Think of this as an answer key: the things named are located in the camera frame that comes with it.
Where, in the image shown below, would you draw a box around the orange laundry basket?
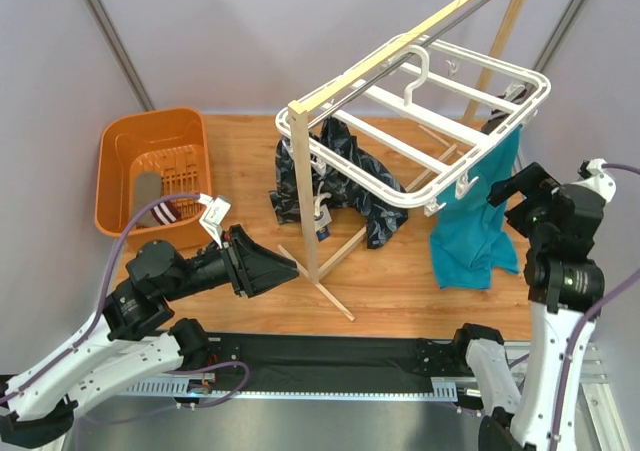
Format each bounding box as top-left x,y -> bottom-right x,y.
94,107 -> 213,250

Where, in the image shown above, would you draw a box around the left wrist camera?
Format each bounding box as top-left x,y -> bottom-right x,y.
198,193 -> 231,248

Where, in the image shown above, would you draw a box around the teal cloth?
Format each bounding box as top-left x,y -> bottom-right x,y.
429,128 -> 521,290

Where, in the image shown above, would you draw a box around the white clip hanger frame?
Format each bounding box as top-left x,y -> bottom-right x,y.
274,34 -> 552,217

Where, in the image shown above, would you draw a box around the dark patterned shorts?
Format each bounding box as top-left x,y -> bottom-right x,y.
269,117 -> 408,249

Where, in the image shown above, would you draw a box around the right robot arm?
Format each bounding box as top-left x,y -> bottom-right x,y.
453,159 -> 616,450

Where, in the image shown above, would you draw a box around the black base cloth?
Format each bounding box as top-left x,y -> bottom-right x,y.
210,333 -> 431,389

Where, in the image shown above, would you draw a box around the wooden drying rack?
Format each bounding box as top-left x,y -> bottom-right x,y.
275,0 -> 525,320

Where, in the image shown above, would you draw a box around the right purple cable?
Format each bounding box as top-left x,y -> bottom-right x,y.
549,163 -> 640,451

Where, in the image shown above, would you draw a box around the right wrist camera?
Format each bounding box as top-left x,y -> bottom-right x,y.
577,158 -> 617,204

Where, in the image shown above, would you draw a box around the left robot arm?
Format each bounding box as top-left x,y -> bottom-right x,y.
1,225 -> 299,449

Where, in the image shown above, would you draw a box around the slotted cable duct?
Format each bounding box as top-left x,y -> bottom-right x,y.
120,375 -> 458,403

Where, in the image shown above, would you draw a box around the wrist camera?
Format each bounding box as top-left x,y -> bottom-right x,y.
577,158 -> 617,204
198,193 -> 231,248

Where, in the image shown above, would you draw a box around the grey maroon striped sock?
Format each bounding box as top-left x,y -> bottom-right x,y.
132,172 -> 182,228

